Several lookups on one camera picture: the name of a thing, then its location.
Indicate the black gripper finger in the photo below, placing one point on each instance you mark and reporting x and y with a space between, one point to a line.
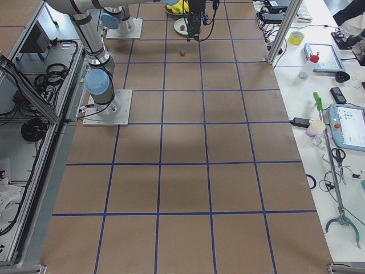
193 25
215 4

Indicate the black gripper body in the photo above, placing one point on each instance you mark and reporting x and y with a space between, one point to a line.
195 7

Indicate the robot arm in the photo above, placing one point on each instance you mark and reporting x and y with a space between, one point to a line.
99 81
119 18

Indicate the light green plate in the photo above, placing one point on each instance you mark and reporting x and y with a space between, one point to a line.
177 25

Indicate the yellow banana bunch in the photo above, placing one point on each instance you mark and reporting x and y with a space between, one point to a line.
181 2

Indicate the brown wicker basket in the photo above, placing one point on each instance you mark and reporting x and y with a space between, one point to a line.
177 9

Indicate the yellow tape roll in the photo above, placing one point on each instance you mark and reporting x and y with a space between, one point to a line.
296 38

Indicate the clear bottle red cap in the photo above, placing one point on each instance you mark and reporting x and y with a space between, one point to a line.
308 68

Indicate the teach pendant tablet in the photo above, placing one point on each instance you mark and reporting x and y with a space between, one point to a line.
347 126
329 59

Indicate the black power adapter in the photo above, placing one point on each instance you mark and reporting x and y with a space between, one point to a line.
300 122

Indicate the white paper cup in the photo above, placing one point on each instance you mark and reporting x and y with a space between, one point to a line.
315 127

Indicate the black scissors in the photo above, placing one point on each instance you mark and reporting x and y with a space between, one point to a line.
339 155

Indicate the aluminium frame post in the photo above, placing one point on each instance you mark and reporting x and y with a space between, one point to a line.
291 13

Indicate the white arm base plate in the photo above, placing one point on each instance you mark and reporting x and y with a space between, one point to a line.
128 29
117 113

